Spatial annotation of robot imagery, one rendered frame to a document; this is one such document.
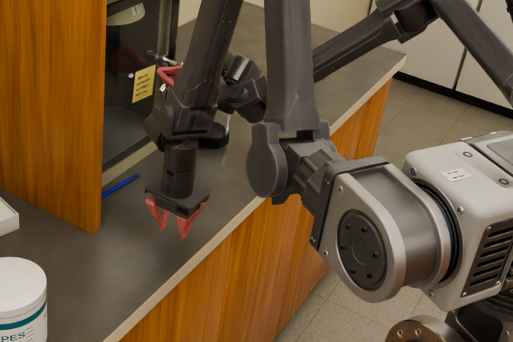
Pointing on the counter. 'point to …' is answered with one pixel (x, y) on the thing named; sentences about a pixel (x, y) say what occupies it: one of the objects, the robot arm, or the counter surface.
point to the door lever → (169, 74)
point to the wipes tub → (22, 301)
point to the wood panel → (53, 83)
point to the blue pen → (120, 185)
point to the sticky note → (143, 83)
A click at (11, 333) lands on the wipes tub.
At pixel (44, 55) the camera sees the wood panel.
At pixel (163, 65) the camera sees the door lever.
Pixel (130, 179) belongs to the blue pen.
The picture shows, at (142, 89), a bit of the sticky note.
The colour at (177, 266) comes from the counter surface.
